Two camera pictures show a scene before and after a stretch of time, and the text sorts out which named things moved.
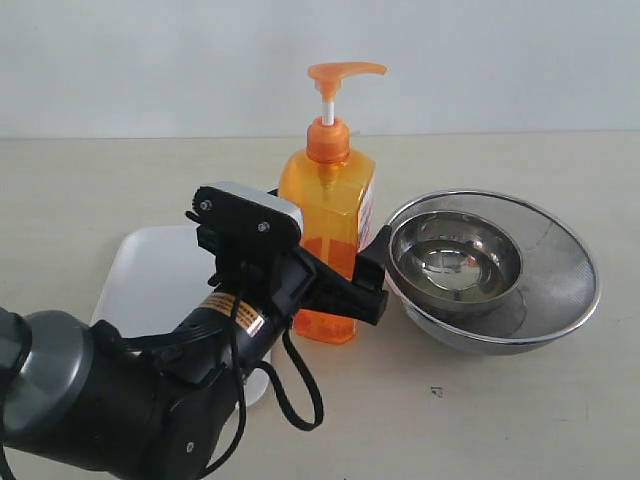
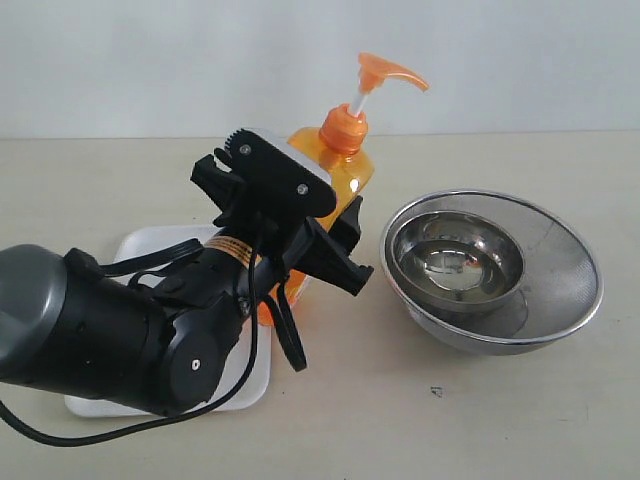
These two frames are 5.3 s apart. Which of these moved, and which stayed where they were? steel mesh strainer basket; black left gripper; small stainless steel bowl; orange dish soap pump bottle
Moved: black left gripper; orange dish soap pump bottle
Stayed: steel mesh strainer basket; small stainless steel bowl
